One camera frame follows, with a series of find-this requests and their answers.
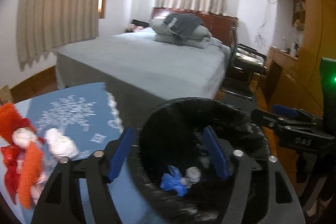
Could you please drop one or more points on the dark grey blanket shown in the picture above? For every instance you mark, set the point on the dark grey blanket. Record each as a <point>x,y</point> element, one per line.
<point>182,25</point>

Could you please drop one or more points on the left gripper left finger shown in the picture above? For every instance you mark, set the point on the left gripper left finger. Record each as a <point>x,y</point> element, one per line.
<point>60,200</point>

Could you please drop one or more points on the blue plastic bag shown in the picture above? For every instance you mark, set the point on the blue plastic bag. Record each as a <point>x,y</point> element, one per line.
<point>174,181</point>

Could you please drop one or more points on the wooden headboard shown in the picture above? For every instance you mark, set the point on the wooden headboard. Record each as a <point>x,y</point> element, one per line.
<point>222,27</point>

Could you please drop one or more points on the brown paper bag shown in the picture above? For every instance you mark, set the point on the brown paper bag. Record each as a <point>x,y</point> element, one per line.
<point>5,95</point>

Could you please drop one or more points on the left beige curtain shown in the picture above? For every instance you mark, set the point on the left beige curtain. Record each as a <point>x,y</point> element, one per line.
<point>43,26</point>

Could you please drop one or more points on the bed with grey sheet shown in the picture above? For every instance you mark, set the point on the bed with grey sheet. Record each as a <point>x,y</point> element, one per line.
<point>135,64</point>

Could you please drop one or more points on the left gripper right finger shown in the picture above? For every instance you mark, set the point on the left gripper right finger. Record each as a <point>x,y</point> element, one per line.
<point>259,190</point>

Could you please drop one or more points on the white tissue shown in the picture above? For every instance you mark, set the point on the white tissue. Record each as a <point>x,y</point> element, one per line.
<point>60,145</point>
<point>192,176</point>

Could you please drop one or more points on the folded grey duvet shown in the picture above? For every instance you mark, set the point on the folded grey duvet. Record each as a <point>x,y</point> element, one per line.
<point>199,39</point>

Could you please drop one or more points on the red glove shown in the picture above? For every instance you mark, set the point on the red glove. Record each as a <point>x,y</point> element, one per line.
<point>18,132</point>

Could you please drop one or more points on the wooden cabinet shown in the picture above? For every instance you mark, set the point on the wooden cabinet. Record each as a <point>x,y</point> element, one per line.
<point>295,81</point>

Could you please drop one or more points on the black metal chair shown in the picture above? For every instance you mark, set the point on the black metal chair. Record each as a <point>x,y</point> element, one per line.
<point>244,63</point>

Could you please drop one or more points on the black bag beside bed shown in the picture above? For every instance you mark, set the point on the black bag beside bed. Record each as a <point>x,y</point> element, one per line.
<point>136,25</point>

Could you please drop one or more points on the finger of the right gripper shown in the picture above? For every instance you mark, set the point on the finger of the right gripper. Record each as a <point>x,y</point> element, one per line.
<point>284,111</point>
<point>270,121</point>

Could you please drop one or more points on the orange foam net sleeve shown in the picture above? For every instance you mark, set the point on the orange foam net sleeve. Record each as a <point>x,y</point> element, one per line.
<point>31,170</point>

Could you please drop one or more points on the black lined trash bin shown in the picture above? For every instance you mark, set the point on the black lined trash bin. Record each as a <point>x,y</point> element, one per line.
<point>173,136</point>

